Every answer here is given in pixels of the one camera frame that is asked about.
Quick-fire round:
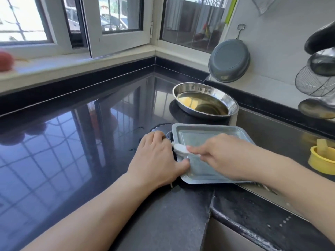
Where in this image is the person's right hand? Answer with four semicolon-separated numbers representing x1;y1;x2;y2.
186;133;278;182

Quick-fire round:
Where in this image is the person's left hand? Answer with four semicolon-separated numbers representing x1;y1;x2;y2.
126;130;191;194

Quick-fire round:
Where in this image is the white cleaning brush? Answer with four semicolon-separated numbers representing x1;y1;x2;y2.
173;143;202;158

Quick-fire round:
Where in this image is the rectangular steel tray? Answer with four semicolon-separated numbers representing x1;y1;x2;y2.
171;123;255;185

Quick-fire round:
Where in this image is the person's right forearm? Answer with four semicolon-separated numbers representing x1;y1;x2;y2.
259;154;335;246

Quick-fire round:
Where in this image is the person's left forearm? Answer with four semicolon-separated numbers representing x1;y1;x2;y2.
21;172;158;251

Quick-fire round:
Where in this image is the stainless steel sink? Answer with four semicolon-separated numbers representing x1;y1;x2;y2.
230;107;335;220

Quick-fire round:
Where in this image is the round steel basin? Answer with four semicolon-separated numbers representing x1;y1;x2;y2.
172;82;240;120

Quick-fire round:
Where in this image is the yellow hanging sink cup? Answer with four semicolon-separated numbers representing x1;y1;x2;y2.
308;138;335;176

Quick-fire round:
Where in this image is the grey hanging basin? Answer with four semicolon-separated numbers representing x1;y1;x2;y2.
208;39;251;84

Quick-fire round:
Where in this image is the steel soup ladle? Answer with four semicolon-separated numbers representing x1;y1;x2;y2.
307;47;335;77

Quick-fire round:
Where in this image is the hanging steel ladles and skimmer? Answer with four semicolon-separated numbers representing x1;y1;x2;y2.
305;21;335;55

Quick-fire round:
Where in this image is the white hanging cloth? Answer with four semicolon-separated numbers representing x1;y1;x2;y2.
250;0;278;15

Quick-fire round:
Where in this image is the small red object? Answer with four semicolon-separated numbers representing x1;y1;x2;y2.
0;51;15;72

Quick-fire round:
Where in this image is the wire mesh skimmer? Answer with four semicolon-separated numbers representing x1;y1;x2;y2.
295;65;335;98

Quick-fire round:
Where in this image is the steel wall hook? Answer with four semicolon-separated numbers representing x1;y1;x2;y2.
236;24;246;41

